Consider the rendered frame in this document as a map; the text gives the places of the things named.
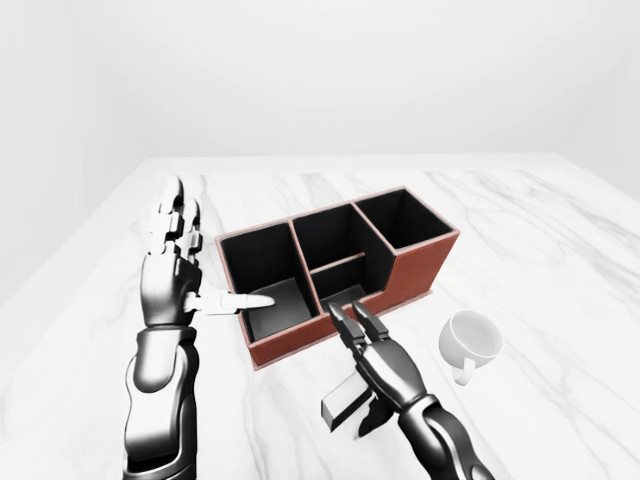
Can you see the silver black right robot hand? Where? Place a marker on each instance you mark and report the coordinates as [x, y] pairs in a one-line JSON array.
[[387, 362]]

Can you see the white mug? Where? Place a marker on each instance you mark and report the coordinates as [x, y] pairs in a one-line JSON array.
[[470, 342]]

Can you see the red-brown desk caddy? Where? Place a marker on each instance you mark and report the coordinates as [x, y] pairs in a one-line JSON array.
[[340, 260]]

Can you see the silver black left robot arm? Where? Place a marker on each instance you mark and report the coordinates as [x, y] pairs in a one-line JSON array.
[[160, 405]]

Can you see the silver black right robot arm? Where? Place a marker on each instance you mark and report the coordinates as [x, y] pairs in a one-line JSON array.
[[445, 440]]

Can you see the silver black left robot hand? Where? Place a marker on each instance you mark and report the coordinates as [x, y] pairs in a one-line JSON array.
[[161, 292]]

